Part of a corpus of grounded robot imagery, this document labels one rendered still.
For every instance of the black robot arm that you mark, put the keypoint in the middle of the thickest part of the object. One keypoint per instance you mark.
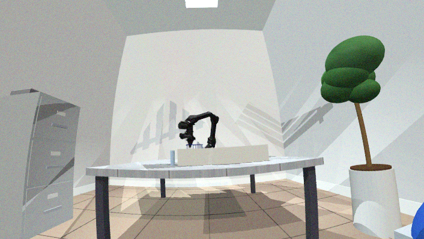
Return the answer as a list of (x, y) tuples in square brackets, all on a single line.
[(189, 122)]

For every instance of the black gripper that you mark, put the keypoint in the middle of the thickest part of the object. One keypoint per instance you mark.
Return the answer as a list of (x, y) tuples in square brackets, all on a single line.
[(189, 136)]

